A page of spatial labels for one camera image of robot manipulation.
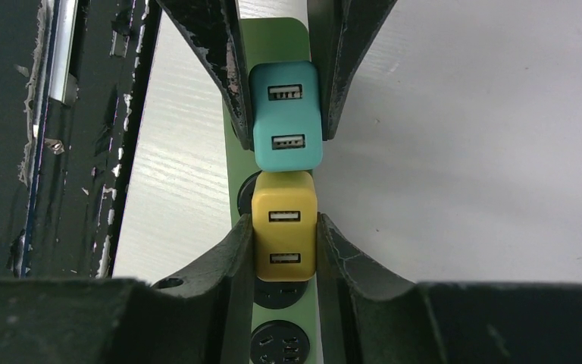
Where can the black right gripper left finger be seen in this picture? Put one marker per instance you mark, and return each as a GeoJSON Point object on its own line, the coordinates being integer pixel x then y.
{"type": "Point", "coordinates": [199, 314]}

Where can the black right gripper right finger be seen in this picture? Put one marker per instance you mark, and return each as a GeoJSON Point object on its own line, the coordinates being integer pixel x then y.
{"type": "Point", "coordinates": [369, 314]}

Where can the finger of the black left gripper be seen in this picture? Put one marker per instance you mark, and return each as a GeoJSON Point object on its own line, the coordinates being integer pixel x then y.
{"type": "Point", "coordinates": [212, 30]}
{"type": "Point", "coordinates": [341, 33]}

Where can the green power strip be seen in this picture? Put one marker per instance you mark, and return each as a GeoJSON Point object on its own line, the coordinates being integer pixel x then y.
{"type": "Point", "coordinates": [284, 314]}

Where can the teal USB adapter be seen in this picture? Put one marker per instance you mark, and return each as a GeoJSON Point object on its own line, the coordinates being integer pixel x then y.
{"type": "Point", "coordinates": [287, 132]}

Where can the yellow USB adapter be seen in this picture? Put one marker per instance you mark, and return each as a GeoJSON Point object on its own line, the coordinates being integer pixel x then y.
{"type": "Point", "coordinates": [284, 218]}

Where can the black mounting base plate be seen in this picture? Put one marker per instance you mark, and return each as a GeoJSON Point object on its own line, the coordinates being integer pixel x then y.
{"type": "Point", "coordinates": [73, 83]}

